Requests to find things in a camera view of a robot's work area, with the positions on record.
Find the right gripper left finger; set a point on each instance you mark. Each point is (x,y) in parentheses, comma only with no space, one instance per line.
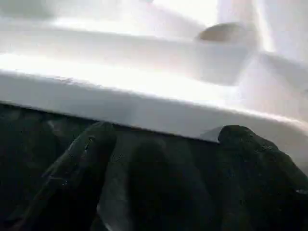
(79,168)

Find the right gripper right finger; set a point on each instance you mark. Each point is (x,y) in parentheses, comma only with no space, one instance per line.
(260,180)

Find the white plastic table top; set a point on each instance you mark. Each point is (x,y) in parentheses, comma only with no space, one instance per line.
(120,72)

